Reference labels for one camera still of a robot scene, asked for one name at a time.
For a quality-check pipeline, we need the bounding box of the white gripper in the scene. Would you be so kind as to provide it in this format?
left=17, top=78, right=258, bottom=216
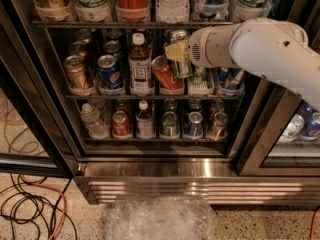
left=165, top=24, right=238, bottom=68

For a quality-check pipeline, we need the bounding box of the green soda can front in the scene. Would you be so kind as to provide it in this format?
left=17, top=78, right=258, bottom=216
left=166, top=29, right=192, bottom=78

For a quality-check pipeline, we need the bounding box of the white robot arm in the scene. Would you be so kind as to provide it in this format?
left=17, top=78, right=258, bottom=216
left=165, top=18, right=320, bottom=110

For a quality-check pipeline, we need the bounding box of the red cola can front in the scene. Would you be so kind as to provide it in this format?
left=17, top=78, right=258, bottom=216
left=151, top=55, right=183, bottom=90

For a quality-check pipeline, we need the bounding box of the brown tea bottle middle shelf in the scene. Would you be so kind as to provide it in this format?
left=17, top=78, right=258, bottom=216
left=128, top=33, right=152, bottom=90

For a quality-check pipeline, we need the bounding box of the blue red bull can front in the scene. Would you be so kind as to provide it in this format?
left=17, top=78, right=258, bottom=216
left=218, top=67, right=245, bottom=90

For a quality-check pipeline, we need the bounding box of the blue can lower shelf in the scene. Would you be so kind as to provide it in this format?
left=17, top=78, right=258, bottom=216
left=184, top=111, right=203, bottom=138

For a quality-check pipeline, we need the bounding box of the blue pepsi can front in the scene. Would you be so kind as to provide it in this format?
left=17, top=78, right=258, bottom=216
left=97, top=55, right=123, bottom=90

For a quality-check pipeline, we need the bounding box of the green can lower shelf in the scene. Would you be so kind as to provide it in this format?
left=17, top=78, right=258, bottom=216
left=161, top=111, right=178, bottom=137

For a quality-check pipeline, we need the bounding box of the tea bottle lower shelf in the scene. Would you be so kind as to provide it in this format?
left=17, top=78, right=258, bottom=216
left=136, top=100, right=155, bottom=139

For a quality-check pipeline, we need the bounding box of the gold can lower shelf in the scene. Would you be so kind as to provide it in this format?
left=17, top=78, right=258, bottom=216
left=207, top=112, right=229, bottom=139

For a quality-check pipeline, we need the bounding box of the red can lower shelf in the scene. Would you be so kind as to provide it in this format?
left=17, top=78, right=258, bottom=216
left=112, top=111, right=131, bottom=136

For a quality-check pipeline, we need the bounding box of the stainless steel fridge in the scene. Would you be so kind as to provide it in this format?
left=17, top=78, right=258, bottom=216
left=0, top=0, right=320, bottom=205

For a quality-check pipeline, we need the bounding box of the gold can front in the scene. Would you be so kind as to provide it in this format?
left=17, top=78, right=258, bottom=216
left=63, top=55, right=93, bottom=90

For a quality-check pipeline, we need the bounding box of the clear water bottle lower shelf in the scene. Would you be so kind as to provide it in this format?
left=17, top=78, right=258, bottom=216
left=80, top=103, right=109, bottom=140

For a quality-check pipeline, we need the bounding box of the blue can right compartment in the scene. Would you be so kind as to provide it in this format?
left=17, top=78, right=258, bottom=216
left=299, top=112, right=320, bottom=140

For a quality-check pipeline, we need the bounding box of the clear plastic bag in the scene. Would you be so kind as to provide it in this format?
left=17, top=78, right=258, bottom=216
left=106, top=196, right=216, bottom=240

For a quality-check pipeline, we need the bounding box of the orange cable left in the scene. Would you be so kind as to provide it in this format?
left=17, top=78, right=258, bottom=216
left=19, top=174, right=68, bottom=240

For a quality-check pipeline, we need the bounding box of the orange cable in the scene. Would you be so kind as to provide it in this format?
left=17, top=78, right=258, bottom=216
left=19, top=174, right=68, bottom=240
left=309, top=207, right=320, bottom=240

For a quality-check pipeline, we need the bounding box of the orange cable right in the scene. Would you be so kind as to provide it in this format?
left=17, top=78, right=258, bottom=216
left=309, top=207, right=320, bottom=240

